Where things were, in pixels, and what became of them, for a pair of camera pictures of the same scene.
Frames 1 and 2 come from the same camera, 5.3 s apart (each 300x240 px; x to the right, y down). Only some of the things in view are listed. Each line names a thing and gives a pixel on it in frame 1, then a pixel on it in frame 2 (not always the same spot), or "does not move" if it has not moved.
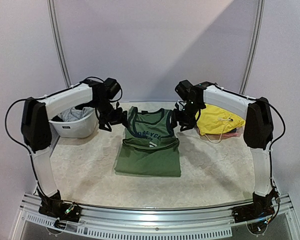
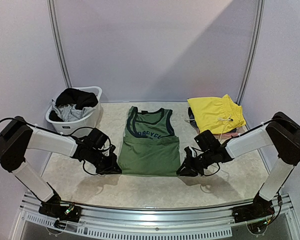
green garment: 150,147 does not move
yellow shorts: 211,119 does not move
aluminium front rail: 100,222 does not move
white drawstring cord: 227,120 does not move
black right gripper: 183,117 -> 193,163
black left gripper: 119,118 -> 111,167
